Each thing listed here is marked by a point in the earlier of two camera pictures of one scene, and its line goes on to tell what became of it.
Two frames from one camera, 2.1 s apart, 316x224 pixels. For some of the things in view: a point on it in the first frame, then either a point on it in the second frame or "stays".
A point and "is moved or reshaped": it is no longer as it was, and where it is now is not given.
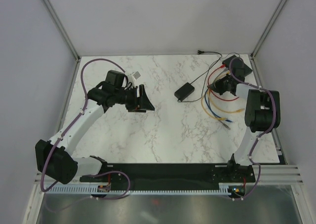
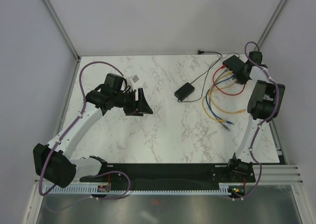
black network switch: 238,67 stays
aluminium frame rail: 285,174 stays
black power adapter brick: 184,91 stays
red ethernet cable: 222,66 is moved or reshaped
